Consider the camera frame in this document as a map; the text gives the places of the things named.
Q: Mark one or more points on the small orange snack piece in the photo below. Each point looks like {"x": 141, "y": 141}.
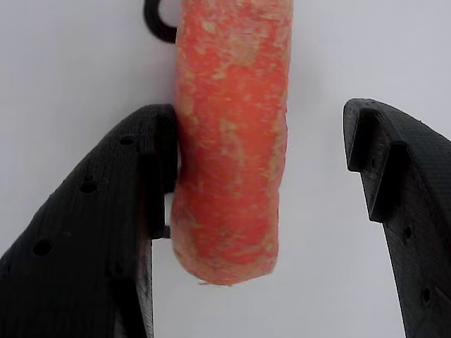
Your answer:
{"x": 232, "y": 141}

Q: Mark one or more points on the large white paper sheet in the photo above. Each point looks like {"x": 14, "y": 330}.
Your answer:
{"x": 352, "y": 53}

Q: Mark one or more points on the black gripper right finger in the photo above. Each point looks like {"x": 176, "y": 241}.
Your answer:
{"x": 423, "y": 211}

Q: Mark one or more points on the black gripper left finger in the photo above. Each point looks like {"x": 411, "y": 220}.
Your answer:
{"x": 88, "y": 229}

